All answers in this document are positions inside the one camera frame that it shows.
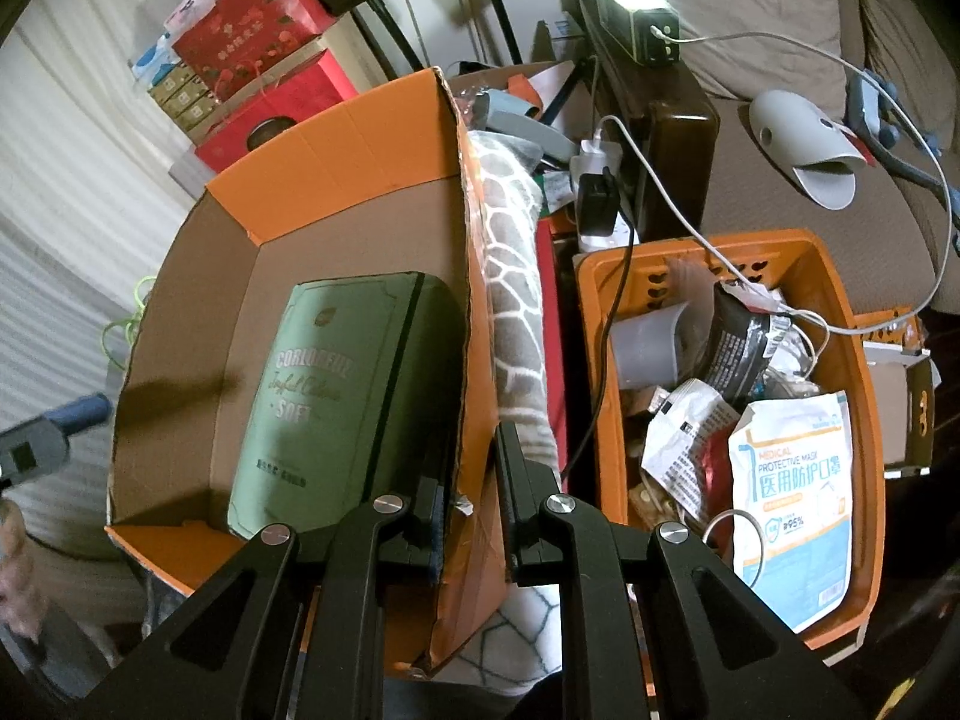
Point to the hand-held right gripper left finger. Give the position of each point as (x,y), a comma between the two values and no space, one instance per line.
(433,540)

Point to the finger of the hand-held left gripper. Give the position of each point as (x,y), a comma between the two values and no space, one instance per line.
(79,412)

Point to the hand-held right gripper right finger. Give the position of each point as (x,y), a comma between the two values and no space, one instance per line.
(508,472)

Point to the person's left hand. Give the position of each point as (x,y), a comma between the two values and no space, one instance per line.
(16,570)

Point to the red flat box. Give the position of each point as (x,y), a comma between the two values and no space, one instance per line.
(555,315)

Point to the grey white patterned blanket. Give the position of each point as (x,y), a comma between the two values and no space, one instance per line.
(510,300)

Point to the green tissue pack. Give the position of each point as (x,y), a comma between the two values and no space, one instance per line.
(322,405)

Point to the grey plastic cup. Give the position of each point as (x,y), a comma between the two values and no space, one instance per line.
(645,349)

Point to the white crumpled packet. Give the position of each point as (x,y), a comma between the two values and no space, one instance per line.
(690,427)

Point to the black snack packet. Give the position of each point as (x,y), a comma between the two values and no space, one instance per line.
(739,349)

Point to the black charger adapter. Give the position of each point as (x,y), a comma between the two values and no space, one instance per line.
(598,199)

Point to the white blue mask packet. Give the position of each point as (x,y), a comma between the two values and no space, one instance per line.
(795,510)

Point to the clear plastic wrapper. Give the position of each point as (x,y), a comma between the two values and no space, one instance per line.
(787,360)

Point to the white power strip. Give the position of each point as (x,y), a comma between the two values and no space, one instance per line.
(581,165)

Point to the stack of gold patterned boxes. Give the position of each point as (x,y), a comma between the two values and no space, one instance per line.
(184,101)

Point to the dark brown wooden furniture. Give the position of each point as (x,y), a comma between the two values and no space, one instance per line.
(675,157)

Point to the brown sofa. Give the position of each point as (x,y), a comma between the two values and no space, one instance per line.
(750,210)

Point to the white blue tissue pack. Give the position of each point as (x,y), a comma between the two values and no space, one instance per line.
(161,49)

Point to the orange plastic basket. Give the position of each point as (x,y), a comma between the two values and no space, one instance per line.
(825,270)

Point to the brown cardboard box with clutter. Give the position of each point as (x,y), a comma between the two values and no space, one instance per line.
(517,82)

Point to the red patterned gift box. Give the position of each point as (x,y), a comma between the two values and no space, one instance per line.
(255,22)

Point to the white curved plastic device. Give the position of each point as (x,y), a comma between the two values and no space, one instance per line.
(795,142)

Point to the black metal stand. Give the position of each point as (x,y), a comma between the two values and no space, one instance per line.
(495,7)

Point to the box-shaped lit lamp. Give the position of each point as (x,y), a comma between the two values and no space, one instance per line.
(637,22)

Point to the blue grey flexible holder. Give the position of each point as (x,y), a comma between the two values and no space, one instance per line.
(868,101)

